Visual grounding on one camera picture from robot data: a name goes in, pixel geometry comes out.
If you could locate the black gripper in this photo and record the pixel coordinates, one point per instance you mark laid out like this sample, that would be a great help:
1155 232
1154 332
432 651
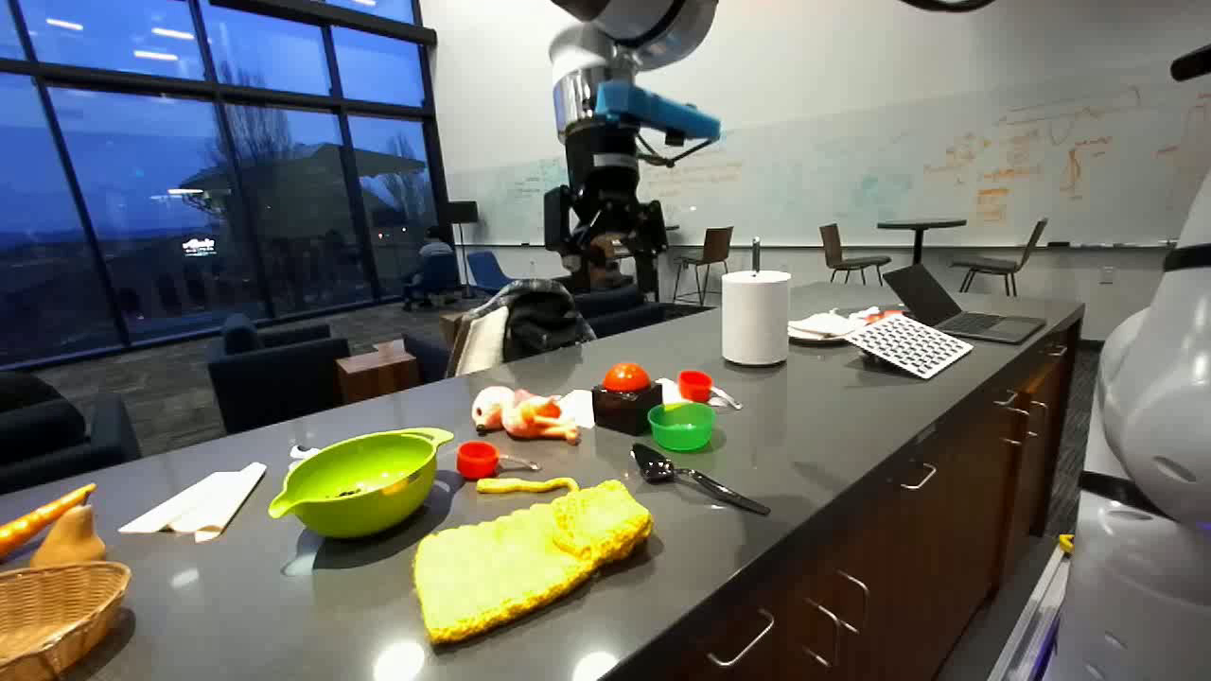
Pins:
597 210

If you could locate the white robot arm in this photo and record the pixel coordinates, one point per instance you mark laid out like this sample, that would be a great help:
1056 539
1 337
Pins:
620 38

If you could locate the black backpack on chair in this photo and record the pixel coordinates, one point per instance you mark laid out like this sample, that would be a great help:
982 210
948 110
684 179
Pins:
518 322

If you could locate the white paper sheet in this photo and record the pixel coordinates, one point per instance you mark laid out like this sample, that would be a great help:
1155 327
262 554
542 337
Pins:
581 401

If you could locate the red measuring cup on paper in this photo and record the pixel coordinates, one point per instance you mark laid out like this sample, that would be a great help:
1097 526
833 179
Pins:
702 386

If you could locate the orange white plush toy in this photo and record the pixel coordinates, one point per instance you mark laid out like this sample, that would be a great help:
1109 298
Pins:
520 414

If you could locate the small green bowl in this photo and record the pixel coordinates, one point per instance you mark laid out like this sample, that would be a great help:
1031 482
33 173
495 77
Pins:
684 428

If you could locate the black plastic spoon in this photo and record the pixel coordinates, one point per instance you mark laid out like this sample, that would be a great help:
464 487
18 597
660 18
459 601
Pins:
660 471

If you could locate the red measuring cup near bowl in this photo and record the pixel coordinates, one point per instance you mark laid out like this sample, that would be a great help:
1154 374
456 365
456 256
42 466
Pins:
485 458

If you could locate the dark laptop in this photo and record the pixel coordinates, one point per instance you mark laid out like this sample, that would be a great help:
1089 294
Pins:
934 306

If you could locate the white keyboard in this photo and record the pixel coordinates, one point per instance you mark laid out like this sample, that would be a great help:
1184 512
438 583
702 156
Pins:
911 345

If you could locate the lime green mixing bowl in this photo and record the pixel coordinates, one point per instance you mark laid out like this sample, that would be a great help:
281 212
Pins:
363 487

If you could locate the yellow crochet pouch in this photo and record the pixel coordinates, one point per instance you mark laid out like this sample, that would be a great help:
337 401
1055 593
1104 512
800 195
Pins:
495 573

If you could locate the dark wooden counter cabinet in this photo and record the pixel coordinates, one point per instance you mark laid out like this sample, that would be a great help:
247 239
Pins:
896 578

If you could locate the folded white paper napkin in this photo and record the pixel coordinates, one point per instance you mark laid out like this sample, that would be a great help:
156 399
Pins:
202 510

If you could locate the orange carrot toy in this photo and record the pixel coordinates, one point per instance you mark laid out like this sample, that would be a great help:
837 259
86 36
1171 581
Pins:
21 530

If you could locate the wicker basket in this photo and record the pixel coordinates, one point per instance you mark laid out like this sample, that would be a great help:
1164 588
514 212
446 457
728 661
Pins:
56 617

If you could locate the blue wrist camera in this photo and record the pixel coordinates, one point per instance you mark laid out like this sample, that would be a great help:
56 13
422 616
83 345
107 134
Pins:
652 110

